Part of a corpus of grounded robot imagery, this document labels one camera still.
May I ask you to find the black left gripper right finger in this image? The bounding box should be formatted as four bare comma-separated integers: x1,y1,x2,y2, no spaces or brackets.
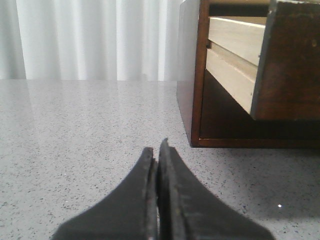
157,139,274,240

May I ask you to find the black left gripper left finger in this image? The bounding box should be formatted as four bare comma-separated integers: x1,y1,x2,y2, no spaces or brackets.
52,147,158,240

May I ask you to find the wooden drawer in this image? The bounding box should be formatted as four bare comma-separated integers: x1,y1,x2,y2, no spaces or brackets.
200,70,320,140
206,0,320,121

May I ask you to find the dark brown wooden drawer cabinet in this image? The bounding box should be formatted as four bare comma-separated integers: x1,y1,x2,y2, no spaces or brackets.
176,0,320,149

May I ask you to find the white curtain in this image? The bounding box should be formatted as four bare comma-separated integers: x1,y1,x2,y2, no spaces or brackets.
0,0,181,81

